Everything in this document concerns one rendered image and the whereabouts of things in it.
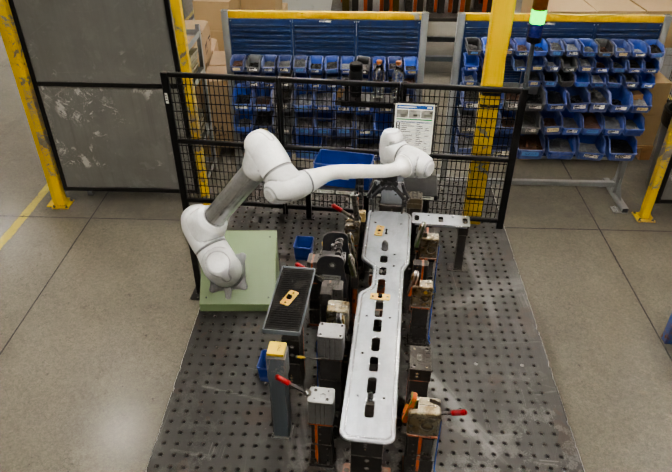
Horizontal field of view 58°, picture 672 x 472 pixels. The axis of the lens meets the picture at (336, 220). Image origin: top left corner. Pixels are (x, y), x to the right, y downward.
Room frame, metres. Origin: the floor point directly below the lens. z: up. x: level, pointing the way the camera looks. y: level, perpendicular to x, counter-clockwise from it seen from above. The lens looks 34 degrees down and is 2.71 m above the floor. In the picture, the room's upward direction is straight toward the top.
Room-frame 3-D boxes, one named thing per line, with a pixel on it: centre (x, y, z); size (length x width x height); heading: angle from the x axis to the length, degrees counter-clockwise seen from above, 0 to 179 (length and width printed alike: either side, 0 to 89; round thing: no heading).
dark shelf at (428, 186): (2.86, -0.10, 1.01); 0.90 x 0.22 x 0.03; 83
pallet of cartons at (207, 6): (7.01, 1.03, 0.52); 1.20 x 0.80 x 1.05; 175
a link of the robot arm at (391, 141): (2.39, -0.25, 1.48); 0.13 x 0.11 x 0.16; 39
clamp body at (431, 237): (2.32, -0.44, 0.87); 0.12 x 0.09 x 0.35; 83
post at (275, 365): (1.49, 0.21, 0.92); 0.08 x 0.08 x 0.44; 83
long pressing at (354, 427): (1.92, -0.19, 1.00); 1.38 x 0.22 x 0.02; 173
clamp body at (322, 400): (1.37, 0.05, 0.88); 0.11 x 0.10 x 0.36; 83
